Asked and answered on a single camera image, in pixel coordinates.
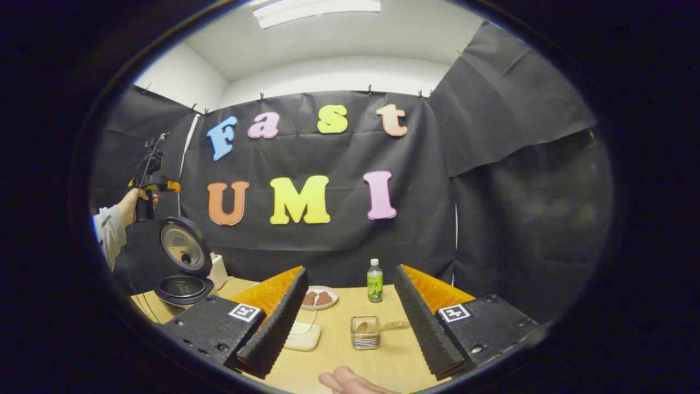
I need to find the clear wire chopstick holder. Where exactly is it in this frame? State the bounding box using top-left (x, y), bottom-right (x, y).
top-left (350, 315), bottom-right (382, 351)

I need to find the black and silver rice cooker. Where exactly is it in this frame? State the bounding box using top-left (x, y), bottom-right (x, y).
top-left (154, 216), bottom-right (215, 309)

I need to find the ceiling light panel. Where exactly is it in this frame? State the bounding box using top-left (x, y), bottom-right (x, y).
top-left (252, 0), bottom-right (382, 30)

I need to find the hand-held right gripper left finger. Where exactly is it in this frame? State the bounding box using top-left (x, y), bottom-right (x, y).
top-left (161, 266), bottom-right (310, 379)

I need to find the white round plate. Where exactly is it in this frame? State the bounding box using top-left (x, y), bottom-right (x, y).
top-left (300, 285), bottom-right (340, 311)

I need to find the glass dish of rice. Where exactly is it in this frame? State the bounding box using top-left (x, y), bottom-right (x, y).
top-left (283, 322), bottom-right (322, 352)

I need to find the white toaster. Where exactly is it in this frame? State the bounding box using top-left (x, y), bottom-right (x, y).
top-left (208, 253), bottom-right (229, 291)

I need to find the green tea bottle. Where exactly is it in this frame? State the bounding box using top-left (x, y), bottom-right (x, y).
top-left (367, 258), bottom-right (384, 303)

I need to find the wooden spoon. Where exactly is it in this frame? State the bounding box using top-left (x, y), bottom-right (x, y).
top-left (355, 320), bottom-right (411, 335)

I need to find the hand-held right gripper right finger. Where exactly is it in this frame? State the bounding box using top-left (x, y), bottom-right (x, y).
top-left (394, 264), bottom-right (542, 381)

